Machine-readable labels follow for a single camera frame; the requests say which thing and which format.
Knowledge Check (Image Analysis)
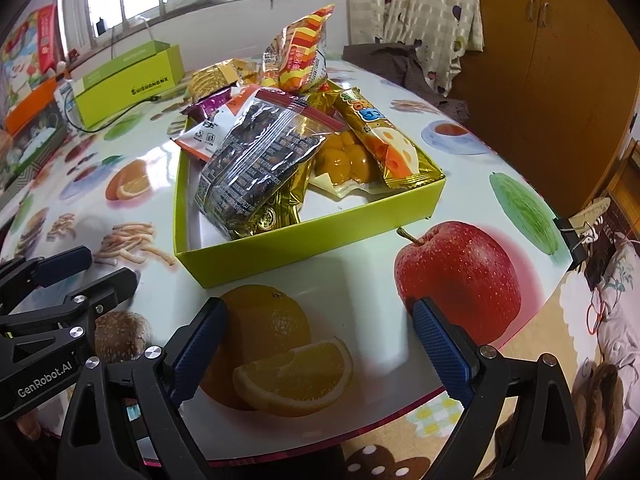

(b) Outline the black cable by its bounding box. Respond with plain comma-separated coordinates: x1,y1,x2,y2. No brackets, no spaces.
61,84,167,134

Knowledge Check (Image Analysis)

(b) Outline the fruit print tablecloth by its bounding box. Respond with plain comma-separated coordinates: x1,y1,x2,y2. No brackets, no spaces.
0,54,587,467

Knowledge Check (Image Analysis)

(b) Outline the yellow cheese stick packet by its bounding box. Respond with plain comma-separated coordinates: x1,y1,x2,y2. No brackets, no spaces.
319,86,447,192

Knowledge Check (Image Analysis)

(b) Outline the dark brown cloth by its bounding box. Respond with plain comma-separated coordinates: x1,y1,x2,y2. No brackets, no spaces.
341,41,472,122

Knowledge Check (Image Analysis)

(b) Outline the purple snack packet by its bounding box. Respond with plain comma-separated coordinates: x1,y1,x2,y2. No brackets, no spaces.
180,86,234,124

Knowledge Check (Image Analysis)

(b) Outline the orange box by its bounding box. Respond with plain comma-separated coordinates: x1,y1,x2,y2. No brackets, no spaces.
4,76,74,137

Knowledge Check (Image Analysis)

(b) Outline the wooden wardrobe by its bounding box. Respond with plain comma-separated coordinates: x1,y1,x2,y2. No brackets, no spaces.
449,0,640,222

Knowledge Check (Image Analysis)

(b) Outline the red yellow striped snack bag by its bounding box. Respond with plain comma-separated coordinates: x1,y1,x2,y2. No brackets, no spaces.
259,4,337,94

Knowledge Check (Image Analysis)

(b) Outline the clear packet of dark dates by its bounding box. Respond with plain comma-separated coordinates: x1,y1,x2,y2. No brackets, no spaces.
194,99,332,242

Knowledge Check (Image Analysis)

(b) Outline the yellow chips bag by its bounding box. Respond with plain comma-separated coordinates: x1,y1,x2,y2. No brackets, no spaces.
188,57,262,102

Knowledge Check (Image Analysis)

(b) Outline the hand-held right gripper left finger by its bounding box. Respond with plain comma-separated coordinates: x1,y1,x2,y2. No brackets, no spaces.
55,297,230,480

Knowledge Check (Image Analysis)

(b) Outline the black binder clip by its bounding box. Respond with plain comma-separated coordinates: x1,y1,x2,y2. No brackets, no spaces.
551,214,594,267

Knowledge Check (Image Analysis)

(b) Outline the patterned beige curtain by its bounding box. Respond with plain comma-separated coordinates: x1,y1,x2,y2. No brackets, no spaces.
346,0,484,97

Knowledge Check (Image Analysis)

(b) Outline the white and orange snack bag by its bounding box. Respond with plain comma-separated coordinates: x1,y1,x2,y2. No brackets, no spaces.
173,84,282,162

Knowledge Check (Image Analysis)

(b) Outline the white plastic bottle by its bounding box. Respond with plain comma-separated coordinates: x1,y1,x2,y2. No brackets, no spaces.
53,79,82,127

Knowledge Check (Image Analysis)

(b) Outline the gold foil snack packet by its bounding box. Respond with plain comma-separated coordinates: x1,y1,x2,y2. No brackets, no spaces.
234,179,312,242

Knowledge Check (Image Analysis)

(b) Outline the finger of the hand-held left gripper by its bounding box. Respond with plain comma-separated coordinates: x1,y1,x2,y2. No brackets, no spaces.
0,266,139,346
0,246,94,306

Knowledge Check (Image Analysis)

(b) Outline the closed green cardboard box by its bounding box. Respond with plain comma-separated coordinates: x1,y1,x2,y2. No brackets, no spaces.
69,39,187,132

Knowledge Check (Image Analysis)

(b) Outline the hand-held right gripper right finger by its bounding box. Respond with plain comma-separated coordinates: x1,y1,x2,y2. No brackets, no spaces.
412,296,586,480

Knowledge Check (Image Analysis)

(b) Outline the shallow green cardboard tray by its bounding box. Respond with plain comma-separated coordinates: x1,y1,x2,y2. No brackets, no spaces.
171,76,448,290

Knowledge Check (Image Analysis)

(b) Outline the clear packet of yellow balls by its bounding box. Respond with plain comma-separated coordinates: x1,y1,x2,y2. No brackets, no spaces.
306,129,402,199

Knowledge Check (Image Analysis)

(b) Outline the colourful cartoon gift box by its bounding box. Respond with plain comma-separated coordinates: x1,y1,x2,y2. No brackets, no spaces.
0,3,59,107

